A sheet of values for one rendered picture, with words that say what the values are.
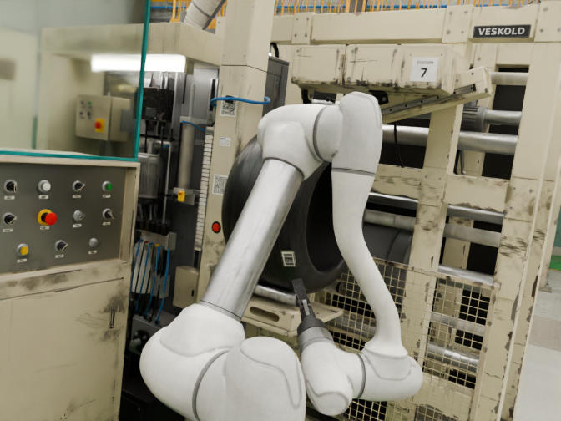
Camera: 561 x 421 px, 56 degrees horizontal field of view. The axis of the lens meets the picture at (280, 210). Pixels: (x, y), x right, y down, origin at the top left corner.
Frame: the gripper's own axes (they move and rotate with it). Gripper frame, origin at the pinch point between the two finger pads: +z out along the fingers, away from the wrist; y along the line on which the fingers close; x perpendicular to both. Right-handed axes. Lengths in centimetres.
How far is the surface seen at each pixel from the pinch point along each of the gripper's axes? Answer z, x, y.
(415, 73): 52, 56, -36
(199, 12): 134, -12, -57
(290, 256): 12.8, -0.1, -2.6
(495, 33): 69, 94, -38
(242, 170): 33.6, -8.4, -24.0
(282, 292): 17.5, -4.7, 14.7
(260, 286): 23.2, -11.3, 14.7
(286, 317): 10.4, -5.2, 19.2
